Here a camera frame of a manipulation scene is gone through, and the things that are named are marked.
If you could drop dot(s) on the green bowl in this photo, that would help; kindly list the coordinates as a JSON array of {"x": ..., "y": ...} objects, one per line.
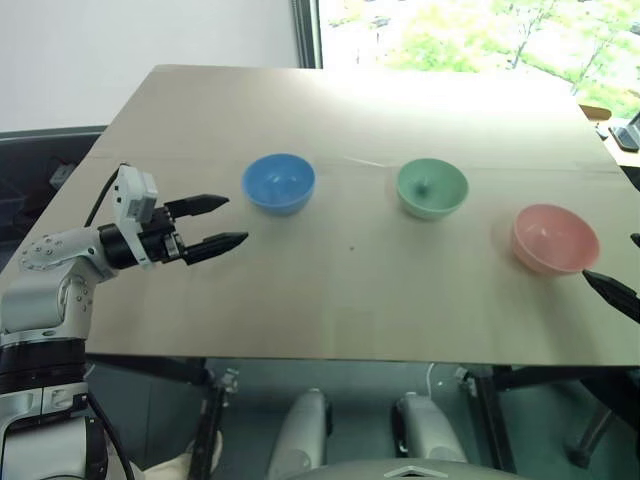
[{"x": 432, "y": 192}]

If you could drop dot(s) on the blue bowl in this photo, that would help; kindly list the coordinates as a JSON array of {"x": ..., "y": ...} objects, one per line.
[{"x": 278, "y": 187}]

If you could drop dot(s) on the silver left robot leg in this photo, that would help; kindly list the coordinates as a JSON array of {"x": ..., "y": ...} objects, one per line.
[{"x": 297, "y": 435}]

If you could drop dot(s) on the grey robot torso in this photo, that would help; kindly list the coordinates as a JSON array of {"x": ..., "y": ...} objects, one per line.
[{"x": 405, "y": 471}]

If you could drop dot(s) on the black table leg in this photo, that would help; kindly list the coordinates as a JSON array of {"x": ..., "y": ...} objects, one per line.
[
  {"x": 207, "y": 425},
  {"x": 492, "y": 420}
]

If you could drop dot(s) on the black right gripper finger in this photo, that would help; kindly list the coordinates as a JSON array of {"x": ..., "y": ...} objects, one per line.
[
  {"x": 617, "y": 295},
  {"x": 636, "y": 241}
]

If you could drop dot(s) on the dark window frame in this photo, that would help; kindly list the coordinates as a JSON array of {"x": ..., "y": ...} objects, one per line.
[{"x": 307, "y": 32}]

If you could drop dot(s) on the black table foot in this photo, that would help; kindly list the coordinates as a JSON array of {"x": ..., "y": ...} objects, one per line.
[{"x": 587, "y": 440}]

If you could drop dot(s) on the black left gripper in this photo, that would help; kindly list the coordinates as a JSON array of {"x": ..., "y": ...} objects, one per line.
[{"x": 159, "y": 242}]

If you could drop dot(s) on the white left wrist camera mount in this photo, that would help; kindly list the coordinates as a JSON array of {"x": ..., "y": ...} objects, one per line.
[{"x": 131, "y": 192}]

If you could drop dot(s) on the brown cardboard box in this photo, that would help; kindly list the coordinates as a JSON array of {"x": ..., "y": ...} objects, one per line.
[{"x": 596, "y": 112}]

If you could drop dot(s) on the silver right robot leg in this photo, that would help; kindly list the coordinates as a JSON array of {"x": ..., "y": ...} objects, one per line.
[{"x": 430, "y": 430}]

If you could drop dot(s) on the black desk device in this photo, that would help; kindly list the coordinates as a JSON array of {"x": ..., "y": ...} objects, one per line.
[{"x": 627, "y": 135}]

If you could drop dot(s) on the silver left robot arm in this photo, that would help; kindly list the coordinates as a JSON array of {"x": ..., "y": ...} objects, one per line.
[{"x": 35, "y": 300}]

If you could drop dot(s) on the silver robot leg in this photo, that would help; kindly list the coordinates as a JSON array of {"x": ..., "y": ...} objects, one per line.
[
  {"x": 297, "y": 435},
  {"x": 430, "y": 430}
]

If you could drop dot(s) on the red bowl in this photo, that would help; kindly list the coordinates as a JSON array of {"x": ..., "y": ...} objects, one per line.
[{"x": 555, "y": 242}]

